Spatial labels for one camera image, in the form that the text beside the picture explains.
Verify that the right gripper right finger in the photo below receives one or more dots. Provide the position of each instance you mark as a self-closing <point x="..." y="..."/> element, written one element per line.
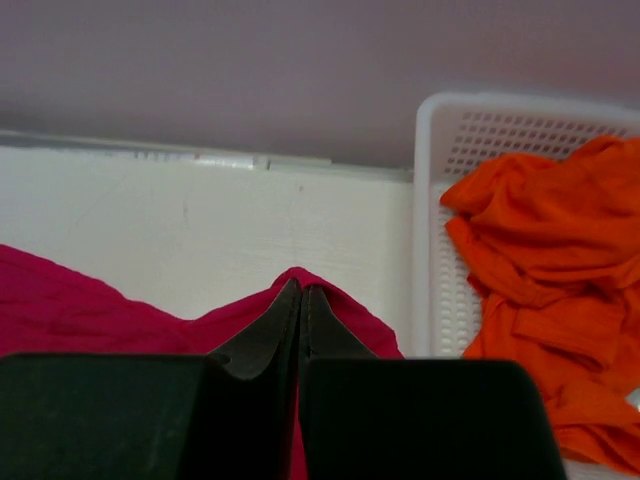
<point x="365" y="417"/>

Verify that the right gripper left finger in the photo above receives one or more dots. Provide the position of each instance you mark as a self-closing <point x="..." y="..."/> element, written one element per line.
<point x="227" y="414"/>

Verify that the crimson red t shirt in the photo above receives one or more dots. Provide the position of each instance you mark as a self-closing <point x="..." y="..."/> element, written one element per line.
<point x="49" y="309"/>

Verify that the orange t shirt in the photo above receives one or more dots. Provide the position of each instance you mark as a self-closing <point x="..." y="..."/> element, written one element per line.
<point x="552" y="249"/>

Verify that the white plastic basket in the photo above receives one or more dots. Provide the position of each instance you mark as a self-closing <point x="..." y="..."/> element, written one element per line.
<point x="456" y="133"/>

